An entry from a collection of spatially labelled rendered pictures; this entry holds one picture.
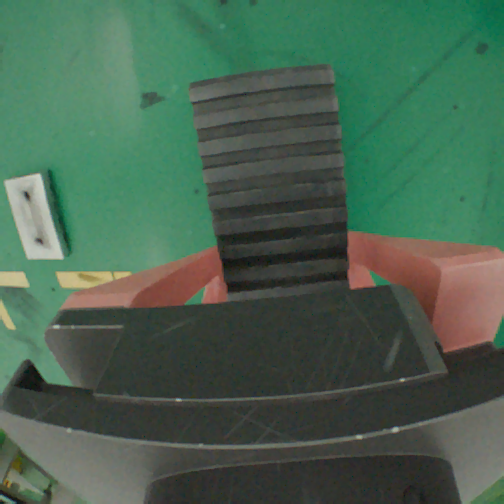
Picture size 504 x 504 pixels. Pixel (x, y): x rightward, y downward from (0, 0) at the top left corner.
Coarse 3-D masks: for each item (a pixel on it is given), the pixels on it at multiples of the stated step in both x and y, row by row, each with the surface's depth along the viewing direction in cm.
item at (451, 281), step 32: (352, 256) 11; (384, 256) 8; (416, 256) 6; (448, 256) 5; (480, 256) 5; (352, 288) 12; (416, 288) 6; (448, 288) 5; (480, 288) 5; (448, 320) 6; (480, 320) 6; (448, 352) 6; (480, 352) 5
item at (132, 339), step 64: (192, 256) 10; (64, 320) 5; (128, 320) 5; (192, 320) 5; (256, 320) 5; (320, 320) 4; (384, 320) 4; (128, 384) 4; (192, 384) 4; (256, 384) 4; (320, 384) 4; (384, 384) 3
